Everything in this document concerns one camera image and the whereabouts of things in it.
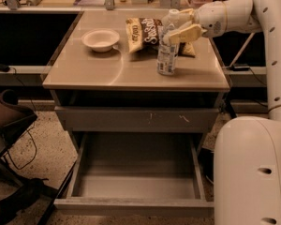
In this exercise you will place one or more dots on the grey drawer cabinet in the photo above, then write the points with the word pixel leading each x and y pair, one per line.
pixel 81 77

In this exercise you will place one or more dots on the black shoe bottom left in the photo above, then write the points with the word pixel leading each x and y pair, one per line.
pixel 21 199

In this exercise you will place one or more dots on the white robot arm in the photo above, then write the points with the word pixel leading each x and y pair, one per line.
pixel 247 153

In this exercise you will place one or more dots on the brown chair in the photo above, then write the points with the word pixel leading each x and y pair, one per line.
pixel 15 119

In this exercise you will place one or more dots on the closed grey top drawer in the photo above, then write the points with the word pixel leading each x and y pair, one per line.
pixel 136 119

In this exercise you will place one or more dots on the white stick with base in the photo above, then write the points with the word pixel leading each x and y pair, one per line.
pixel 239 53

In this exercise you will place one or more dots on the black power adapter left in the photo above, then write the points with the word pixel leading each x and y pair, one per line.
pixel 4 68

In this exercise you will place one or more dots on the open grey middle drawer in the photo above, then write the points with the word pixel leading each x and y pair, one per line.
pixel 136 174

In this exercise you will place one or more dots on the white bowl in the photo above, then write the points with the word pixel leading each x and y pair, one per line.
pixel 100 40

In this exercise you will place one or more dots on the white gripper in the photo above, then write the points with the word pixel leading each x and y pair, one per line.
pixel 210 18

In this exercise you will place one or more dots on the clear plastic water bottle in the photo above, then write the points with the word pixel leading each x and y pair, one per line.
pixel 168 53

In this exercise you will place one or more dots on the sea salt chip bag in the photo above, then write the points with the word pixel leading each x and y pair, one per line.
pixel 143 33

